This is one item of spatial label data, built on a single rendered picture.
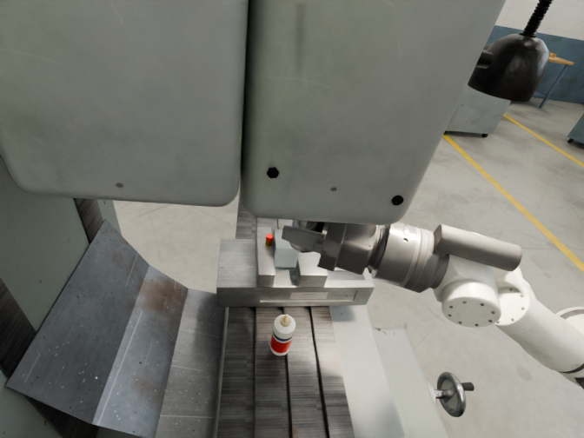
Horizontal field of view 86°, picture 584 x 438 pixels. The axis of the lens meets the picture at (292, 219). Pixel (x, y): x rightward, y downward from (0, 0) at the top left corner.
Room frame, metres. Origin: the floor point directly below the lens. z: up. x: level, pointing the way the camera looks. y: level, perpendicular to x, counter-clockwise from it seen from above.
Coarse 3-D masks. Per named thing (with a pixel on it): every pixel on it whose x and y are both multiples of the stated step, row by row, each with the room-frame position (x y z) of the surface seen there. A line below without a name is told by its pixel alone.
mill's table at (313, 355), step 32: (256, 224) 0.72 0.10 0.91; (288, 224) 0.73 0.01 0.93; (256, 320) 0.39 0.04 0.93; (320, 320) 0.42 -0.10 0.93; (256, 352) 0.32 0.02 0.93; (288, 352) 0.33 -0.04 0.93; (320, 352) 0.35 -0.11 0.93; (224, 384) 0.25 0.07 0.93; (256, 384) 0.26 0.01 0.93; (288, 384) 0.28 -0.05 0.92; (320, 384) 0.29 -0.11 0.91; (224, 416) 0.20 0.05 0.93; (256, 416) 0.21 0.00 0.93; (288, 416) 0.22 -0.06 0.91; (320, 416) 0.23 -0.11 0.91
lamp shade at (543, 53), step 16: (496, 48) 0.42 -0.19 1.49; (512, 48) 0.41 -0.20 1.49; (528, 48) 0.40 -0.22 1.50; (544, 48) 0.41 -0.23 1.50; (496, 64) 0.41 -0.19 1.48; (512, 64) 0.40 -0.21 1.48; (528, 64) 0.40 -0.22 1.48; (544, 64) 0.40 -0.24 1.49; (480, 80) 0.41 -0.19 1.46; (496, 80) 0.40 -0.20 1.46; (512, 80) 0.39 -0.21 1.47; (528, 80) 0.39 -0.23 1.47; (496, 96) 0.40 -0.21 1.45; (512, 96) 0.39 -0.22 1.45; (528, 96) 0.40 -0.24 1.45
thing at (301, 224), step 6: (294, 222) 0.35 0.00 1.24; (300, 222) 0.35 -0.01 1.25; (306, 222) 0.34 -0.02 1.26; (318, 222) 0.35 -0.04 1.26; (324, 222) 0.36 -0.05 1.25; (300, 228) 0.34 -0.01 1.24; (306, 228) 0.34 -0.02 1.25; (312, 228) 0.34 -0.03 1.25; (318, 228) 0.35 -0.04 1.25; (294, 246) 0.35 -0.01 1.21; (300, 246) 0.34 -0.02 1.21; (306, 252) 0.34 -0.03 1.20
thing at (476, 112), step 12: (468, 96) 4.41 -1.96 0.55; (480, 96) 4.45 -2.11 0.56; (492, 96) 4.50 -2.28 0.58; (456, 108) 4.38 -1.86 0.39; (468, 108) 4.43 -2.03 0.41; (480, 108) 4.48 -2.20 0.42; (492, 108) 4.53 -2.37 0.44; (504, 108) 4.58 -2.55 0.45; (456, 120) 4.40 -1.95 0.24; (468, 120) 4.45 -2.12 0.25; (480, 120) 4.50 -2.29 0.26; (492, 120) 4.55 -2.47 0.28; (444, 132) 4.40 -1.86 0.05; (480, 132) 4.53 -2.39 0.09; (492, 132) 4.58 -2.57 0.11; (576, 132) 5.06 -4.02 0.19
